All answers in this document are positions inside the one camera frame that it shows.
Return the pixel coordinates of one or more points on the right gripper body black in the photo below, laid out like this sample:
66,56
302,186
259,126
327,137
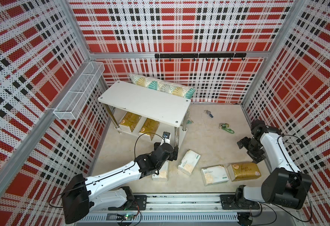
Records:
253,147

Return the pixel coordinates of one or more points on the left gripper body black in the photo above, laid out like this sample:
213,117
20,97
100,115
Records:
173,156

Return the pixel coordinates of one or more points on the white tissue pack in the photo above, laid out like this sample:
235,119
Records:
189,162
214,175
162,174

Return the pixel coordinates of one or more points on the gold tissue pack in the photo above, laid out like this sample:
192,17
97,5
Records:
149,129
129,122
243,171

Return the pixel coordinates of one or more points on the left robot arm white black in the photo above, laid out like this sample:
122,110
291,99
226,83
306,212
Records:
83,195

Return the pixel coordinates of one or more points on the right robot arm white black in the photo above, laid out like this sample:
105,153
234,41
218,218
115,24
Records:
286,186

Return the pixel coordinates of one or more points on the white two-tier shelf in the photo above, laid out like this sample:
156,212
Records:
172,112

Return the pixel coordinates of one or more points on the green floor debris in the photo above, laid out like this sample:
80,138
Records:
226,127

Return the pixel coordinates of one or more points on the small floor debris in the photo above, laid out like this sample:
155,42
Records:
207,112

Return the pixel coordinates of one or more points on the geometric patterned pillow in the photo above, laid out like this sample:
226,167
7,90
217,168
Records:
163,86

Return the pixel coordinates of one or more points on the small green circuit board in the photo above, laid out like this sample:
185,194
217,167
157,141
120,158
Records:
126,217

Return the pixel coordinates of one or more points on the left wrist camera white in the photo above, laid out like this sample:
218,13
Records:
166,137

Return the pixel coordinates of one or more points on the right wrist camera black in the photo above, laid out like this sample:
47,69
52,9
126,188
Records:
257,127

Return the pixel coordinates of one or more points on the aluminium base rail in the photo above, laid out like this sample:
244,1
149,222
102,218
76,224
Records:
192,209

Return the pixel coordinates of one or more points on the black wall hook rail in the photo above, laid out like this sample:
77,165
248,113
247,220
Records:
200,55

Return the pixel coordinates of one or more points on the white wire mesh basket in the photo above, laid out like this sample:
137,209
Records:
75,99

